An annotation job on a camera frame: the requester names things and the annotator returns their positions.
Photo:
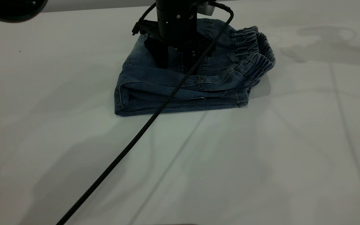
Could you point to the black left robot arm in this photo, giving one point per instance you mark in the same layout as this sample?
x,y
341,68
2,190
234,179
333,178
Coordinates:
x,y
177,22

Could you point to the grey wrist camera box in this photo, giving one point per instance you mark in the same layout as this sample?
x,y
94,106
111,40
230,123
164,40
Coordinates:
x,y
206,7

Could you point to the blue denim jeans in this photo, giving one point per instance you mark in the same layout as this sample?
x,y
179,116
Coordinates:
x,y
223,72

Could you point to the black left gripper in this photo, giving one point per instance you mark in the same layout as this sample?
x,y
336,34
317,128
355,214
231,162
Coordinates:
x,y
205,47

